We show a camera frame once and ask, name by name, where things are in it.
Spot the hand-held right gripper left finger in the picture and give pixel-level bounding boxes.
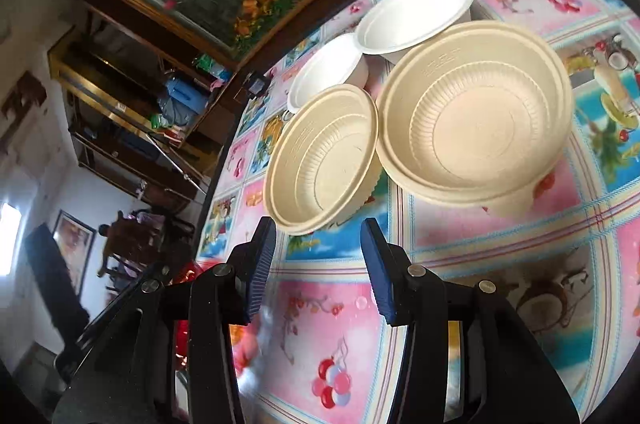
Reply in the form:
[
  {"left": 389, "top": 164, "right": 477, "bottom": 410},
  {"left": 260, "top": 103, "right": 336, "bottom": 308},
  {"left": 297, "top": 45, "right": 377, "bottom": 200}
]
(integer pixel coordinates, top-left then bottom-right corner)
[{"left": 52, "top": 216, "right": 278, "bottom": 424}]

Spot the wooden shelf cabinet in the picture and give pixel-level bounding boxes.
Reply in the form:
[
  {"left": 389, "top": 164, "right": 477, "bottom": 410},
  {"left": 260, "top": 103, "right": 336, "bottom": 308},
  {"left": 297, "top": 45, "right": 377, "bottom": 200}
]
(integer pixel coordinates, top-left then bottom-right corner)
[{"left": 42, "top": 0, "right": 241, "bottom": 205}]

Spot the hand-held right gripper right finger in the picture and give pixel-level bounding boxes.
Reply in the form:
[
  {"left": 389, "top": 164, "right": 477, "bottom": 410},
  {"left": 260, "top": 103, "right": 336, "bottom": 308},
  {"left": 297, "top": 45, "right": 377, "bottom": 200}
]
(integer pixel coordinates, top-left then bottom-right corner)
[{"left": 360, "top": 217, "right": 583, "bottom": 424}]

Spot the dark flat panel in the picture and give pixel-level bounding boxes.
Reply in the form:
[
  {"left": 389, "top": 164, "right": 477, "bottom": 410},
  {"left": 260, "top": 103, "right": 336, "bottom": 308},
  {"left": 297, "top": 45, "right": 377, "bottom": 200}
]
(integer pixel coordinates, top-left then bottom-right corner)
[{"left": 25, "top": 224, "right": 91, "bottom": 345}]

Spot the beige plastic plate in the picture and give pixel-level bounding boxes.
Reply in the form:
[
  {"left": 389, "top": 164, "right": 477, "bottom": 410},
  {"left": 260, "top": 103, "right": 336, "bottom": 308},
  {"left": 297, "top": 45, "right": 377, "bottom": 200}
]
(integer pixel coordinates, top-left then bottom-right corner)
[{"left": 375, "top": 21, "right": 575, "bottom": 220}]

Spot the printed fruit pattern tablecloth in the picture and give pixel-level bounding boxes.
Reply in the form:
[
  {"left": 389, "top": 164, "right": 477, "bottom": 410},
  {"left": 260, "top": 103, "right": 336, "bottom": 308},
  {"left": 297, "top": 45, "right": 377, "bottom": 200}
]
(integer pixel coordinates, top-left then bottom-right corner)
[{"left": 192, "top": 0, "right": 640, "bottom": 424}]

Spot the white paper bowl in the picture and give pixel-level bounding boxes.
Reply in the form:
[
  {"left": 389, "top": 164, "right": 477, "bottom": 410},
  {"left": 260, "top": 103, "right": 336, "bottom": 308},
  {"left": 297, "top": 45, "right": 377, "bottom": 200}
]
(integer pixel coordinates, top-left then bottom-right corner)
[
  {"left": 286, "top": 33, "right": 370, "bottom": 115},
  {"left": 355, "top": 0, "right": 476, "bottom": 65}
]

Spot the small black device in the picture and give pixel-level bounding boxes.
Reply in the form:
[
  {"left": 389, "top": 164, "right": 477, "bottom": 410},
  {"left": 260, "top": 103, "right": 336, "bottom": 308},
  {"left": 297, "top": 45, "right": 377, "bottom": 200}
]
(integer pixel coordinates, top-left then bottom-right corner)
[{"left": 242, "top": 71, "right": 271, "bottom": 100}]

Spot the small beige ribbed bowl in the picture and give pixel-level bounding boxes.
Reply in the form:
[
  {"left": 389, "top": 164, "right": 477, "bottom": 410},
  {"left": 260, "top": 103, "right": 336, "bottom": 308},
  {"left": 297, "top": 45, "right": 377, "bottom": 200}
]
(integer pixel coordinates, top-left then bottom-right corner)
[{"left": 263, "top": 84, "right": 381, "bottom": 236}]

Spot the red plastic object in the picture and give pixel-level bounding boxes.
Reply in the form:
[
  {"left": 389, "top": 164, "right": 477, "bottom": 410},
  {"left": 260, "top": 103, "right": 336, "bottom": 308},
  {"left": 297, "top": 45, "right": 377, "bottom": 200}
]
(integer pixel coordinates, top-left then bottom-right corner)
[{"left": 170, "top": 260, "right": 206, "bottom": 290}]

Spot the framed wall picture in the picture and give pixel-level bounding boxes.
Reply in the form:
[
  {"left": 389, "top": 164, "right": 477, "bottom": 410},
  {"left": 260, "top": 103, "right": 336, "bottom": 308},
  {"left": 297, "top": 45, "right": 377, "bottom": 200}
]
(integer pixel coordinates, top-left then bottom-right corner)
[{"left": 52, "top": 210, "right": 97, "bottom": 297}]

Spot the bright window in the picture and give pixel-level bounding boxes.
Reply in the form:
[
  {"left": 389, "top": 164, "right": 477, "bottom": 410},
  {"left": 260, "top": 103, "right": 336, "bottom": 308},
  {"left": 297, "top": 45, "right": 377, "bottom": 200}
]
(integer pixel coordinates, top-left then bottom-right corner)
[{"left": 0, "top": 201, "right": 23, "bottom": 277}]

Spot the green packet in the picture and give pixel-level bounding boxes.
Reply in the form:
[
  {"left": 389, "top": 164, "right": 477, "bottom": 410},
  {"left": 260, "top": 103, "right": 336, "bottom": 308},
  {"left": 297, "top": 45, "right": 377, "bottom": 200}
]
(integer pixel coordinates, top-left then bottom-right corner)
[{"left": 192, "top": 54, "right": 226, "bottom": 77}]

